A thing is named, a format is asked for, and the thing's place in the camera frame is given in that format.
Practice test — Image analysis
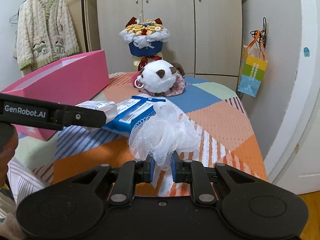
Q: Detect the cream knitted cardigan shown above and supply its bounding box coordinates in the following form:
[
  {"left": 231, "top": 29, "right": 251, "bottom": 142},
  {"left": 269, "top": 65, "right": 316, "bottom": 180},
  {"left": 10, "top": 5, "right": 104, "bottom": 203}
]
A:
[{"left": 16, "top": 0, "right": 80, "bottom": 76}]

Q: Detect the blue wrapped flower bouquet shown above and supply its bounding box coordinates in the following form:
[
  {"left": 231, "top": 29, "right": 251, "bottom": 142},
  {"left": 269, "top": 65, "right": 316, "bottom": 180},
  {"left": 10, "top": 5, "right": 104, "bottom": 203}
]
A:
[{"left": 119, "top": 17, "right": 170, "bottom": 71}]

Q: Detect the blue wet wipes pack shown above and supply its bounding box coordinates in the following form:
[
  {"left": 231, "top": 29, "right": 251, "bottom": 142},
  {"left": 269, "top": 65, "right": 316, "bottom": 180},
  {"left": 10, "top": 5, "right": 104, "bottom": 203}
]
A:
[{"left": 102, "top": 96, "right": 166, "bottom": 137}]

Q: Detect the white door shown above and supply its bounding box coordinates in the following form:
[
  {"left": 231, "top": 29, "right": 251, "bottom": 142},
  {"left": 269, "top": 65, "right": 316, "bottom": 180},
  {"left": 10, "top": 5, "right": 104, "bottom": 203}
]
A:
[{"left": 264, "top": 0, "right": 319, "bottom": 194}]

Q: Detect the white mesh bath pouf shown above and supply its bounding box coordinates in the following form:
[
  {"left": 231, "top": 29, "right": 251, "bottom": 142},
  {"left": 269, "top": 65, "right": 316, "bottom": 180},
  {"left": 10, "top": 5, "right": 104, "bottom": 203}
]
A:
[{"left": 128, "top": 101, "right": 201, "bottom": 171}]

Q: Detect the colourful paper gift bag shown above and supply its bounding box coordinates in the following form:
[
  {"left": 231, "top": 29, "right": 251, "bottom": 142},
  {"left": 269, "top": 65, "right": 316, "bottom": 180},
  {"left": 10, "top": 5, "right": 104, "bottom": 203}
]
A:
[{"left": 237, "top": 17, "right": 268, "bottom": 98}]

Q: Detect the beige wardrobe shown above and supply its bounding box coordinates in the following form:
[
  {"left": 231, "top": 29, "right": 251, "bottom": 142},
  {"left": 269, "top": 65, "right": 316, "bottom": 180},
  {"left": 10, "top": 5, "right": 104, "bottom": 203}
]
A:
[{"left": 97, "top": 0, "right": 242, "bottom": 90}]

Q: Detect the pink cardboard box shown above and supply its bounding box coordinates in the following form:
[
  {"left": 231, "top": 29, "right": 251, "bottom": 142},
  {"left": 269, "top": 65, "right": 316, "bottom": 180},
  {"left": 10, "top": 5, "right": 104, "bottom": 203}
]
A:
[{"left": 1, "top": 50, "right": 109, "bottom": 140}]

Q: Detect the white panda plush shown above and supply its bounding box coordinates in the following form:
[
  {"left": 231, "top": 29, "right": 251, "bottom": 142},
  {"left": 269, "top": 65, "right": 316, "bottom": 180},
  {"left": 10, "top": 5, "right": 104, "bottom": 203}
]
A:
[{"left": 138, "top": 60, "right": 185, "bottom": 97}]

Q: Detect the person's left hand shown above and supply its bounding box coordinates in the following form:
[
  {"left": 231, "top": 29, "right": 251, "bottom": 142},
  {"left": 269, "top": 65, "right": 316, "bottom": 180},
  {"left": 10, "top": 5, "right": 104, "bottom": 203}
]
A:
[{"left": 1, "top": 123, "right": 18, "bottom": 187}]

